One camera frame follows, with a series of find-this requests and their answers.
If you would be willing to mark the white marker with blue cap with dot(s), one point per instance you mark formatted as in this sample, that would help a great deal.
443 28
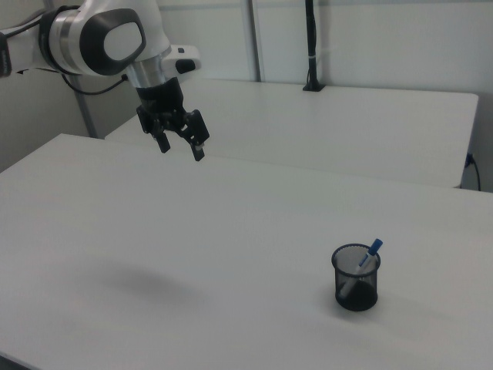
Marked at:
370 254

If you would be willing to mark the black pole with clamp base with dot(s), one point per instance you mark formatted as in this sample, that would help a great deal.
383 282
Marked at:
312 46

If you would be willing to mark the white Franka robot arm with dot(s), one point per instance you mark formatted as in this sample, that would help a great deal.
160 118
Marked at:
96 38

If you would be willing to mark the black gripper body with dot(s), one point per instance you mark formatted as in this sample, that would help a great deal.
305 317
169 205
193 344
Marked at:
161 96

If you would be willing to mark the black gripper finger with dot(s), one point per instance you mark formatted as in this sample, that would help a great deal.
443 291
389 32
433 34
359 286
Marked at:
197 131
158 133

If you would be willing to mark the black mesh pen cup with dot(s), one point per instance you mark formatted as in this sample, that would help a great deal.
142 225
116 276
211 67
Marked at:
356 289

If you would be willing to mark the grey partition frame post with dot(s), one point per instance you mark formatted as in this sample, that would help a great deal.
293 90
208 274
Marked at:
85 108
256 38

